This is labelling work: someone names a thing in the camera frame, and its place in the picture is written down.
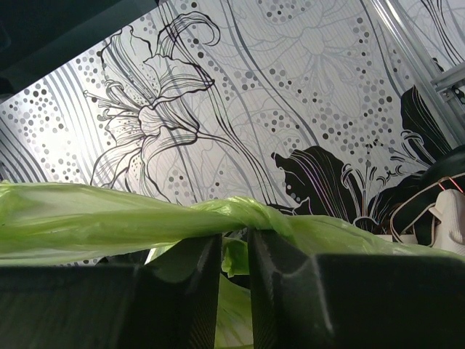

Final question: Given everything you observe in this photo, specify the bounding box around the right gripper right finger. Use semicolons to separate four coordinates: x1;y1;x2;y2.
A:
248;230;464;348

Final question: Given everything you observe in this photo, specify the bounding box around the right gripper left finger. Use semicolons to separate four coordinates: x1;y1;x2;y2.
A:
1;236;221;348

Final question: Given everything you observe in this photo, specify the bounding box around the green plastic trash bag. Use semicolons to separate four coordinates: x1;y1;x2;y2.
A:
1;182;462;348

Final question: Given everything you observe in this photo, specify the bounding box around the white canvas tote bag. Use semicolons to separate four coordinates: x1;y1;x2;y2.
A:
429;189;464;257

